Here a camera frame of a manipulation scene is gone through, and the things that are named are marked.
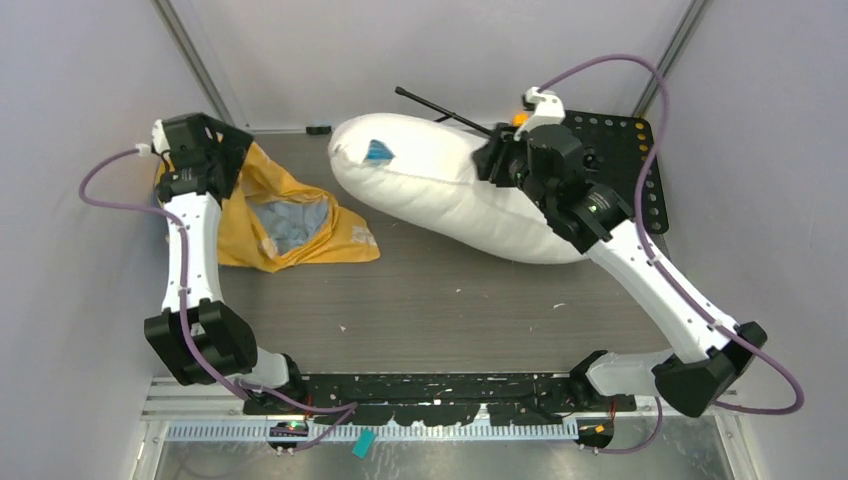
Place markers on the black folded tripod stand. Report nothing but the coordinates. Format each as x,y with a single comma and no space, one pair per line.
445,114

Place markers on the yellow printed pillowcase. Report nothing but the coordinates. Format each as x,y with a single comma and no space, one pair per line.
271,222

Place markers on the black perforated metal plate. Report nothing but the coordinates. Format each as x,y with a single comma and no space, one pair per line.
616,149

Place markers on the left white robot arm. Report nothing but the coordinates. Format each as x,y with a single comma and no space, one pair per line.
201,340

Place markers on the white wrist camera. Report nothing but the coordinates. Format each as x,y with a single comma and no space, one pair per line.
544,107
157,144

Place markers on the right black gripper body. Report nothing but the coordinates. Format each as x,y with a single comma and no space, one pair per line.
524,179

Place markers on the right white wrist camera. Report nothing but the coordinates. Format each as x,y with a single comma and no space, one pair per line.
544,107

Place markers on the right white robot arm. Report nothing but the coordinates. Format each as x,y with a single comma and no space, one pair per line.
700,364

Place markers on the teal tape piece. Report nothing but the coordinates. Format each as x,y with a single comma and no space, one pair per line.
364,443

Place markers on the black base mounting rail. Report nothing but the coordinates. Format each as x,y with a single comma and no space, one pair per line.
449,399

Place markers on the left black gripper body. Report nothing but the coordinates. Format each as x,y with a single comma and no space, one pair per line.
229,154

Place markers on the white slotted cable duct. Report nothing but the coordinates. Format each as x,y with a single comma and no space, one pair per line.
299,431

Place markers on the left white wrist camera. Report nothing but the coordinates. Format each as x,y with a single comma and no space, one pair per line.
157,144

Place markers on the orange tape roll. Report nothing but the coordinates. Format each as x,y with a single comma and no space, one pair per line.
519,119

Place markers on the white pillow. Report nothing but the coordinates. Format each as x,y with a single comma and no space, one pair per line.
432,184

